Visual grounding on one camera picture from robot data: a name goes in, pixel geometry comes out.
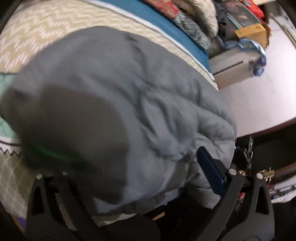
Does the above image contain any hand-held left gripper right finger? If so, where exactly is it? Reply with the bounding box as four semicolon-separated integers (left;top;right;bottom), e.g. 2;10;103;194
196;146;274;241

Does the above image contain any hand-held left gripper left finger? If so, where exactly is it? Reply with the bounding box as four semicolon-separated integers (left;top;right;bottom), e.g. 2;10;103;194
26;171;102;241

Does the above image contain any grey padded jacket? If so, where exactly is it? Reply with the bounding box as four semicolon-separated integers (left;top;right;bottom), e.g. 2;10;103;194
0;26;237;217

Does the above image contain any pile of black clothes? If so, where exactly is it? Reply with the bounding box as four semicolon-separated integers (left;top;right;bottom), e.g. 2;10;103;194
216;2;234;44

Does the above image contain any white cabinet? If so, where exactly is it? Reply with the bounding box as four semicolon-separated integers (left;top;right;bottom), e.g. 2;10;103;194
208;50;262;90

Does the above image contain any blue printed cloth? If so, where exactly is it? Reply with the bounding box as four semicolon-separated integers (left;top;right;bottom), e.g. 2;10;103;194
238;38;266;76

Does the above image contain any grey patterned folded blanket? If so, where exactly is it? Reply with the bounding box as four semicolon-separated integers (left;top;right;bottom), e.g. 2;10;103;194
172;10;211;50

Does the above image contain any cardboard box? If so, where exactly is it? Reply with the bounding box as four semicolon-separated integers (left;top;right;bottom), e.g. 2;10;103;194
233;23;270;48

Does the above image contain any cream checked folded quilt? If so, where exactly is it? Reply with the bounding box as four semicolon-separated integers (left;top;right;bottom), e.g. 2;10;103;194
173;0;219;37

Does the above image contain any clear plastic storage box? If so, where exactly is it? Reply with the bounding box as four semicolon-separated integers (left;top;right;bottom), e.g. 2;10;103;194
225;0;262;25

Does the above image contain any cream zigzag bedspread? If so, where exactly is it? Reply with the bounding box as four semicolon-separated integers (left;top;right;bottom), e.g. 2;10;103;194
0;0;219;232

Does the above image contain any teal blue blanket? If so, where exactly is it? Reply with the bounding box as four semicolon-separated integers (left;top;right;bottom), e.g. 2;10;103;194
102;0;212;72

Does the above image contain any red patterned pillow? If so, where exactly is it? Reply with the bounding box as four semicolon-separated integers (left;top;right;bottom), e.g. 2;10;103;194
143;0;179;19

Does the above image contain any black metal bracket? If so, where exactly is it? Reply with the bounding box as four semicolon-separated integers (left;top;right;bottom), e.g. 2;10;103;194
235;137;253;173

